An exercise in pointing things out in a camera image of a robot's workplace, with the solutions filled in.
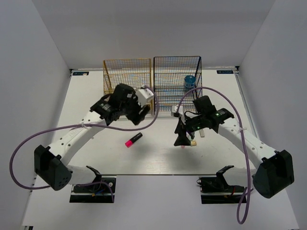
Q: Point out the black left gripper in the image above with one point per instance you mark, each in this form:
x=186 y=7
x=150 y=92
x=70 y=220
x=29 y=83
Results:
x=140 y=117

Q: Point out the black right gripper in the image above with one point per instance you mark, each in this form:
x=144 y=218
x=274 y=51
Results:
x=181 y=130

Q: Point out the white eraser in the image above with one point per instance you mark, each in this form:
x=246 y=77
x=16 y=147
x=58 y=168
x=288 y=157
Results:
x=202 y=134

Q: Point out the pink cap black highlighter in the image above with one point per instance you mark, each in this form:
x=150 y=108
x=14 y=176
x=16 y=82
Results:
x=131 y=141

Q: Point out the blue tape roll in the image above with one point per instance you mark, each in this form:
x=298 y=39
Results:
x=189 y=82

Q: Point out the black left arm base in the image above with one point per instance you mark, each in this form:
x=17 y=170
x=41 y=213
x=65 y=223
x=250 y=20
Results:
x=90 y=186

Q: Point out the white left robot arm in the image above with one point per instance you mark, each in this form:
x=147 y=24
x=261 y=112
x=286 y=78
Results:
x=52 y=163

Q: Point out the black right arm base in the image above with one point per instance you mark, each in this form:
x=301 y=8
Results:
x=216 y=190

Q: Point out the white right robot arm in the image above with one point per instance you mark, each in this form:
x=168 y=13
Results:
x=273 y=170

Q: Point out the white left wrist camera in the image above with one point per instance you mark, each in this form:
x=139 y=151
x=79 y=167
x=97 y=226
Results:
x=144 y=95

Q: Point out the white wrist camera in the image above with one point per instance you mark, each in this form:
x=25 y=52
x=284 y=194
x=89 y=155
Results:
x=144 y=95
x=177 y=111

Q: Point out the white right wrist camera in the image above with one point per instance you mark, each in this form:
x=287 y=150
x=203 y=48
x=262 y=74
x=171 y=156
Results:
x=177 y=111

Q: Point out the gold wire basket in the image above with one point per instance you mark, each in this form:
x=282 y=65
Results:
x=134 y=72

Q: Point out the black wire basket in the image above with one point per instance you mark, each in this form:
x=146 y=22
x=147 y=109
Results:
x=169 y=73

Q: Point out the metal table edge rail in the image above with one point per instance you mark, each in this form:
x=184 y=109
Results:
x=255 y=95

